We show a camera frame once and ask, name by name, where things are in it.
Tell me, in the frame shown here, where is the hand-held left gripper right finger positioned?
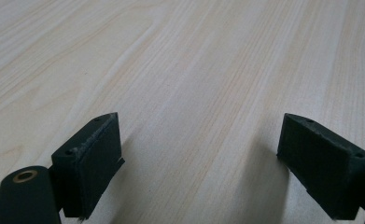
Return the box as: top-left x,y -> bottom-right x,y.
275,112 -> 365,221

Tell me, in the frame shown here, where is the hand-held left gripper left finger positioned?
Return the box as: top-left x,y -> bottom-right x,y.
50,112 -> 126,220

